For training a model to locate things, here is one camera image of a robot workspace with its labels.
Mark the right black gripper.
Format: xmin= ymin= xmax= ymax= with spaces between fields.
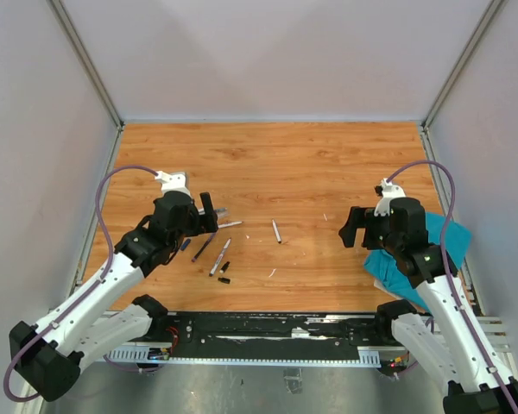
xmin=339 ymin=205 xmax=402 ymax=254

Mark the white marker yellow end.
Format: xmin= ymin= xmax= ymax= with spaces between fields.
xmin=218 ymin=221 xmax=243 ymax=229

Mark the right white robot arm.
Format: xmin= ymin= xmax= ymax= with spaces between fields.
xmin=338 ymin=198 xmax=518 ymax=413

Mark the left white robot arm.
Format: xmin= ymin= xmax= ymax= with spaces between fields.
xmin=3 ymin=189 xmax=218 ymax=403

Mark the dark purple pen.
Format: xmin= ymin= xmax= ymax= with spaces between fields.
xmin=191 ymin=232 xmax=217 ymax=263

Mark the blue pen cap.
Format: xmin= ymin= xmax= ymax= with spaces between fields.
xmin=180 ymin=238 xmax=191 ymax=251

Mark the white pen black tip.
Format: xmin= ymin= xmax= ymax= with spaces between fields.
xmin=208 ymin=238 xmax=231 ymax=277

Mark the white pen black end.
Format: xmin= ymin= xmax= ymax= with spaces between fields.
xmin=271 ymin=219 xmax=282 ymax=244

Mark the teal cloth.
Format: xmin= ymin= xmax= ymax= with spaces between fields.
xmin=363 ymin=212 xmax=471 ymax=311

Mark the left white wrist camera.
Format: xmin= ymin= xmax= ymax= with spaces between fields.
xmin=155 ymin=171 xmax=191 ymax=196

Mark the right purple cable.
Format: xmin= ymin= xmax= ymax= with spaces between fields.
xmin=386 ymin=160 xmax=518 ymax=414

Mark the purple cable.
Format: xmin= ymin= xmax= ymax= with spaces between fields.
xmin=386 ymin=160 xmax=518 ymax=414
xmin=3 ymin=166 xmax=161 ymax=402

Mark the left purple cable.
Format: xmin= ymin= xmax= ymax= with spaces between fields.
xmin=3 ymin=166 xmax=161 ymax=402

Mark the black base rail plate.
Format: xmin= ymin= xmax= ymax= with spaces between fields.
xmin=149 ymin=312 xmax=395 ymax=349

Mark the grey slotted cable duct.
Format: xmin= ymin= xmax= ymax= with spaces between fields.
xmin=106 ymin=340 xmax=381 ymax=368

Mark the right aluminium frame post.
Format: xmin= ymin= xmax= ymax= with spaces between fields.
xmin=420 ymin=0 xmax=508 ymax=130

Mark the aluminium frame post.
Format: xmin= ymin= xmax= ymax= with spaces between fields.
xmin=420 ymin=0 xmax=508 ymax=130
xmin=47 ymin=0 xmax=124 ymax=130

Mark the left aluminium frame post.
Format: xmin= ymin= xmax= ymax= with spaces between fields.
xmin=47 ymin=0 xmax=124 ymax=130

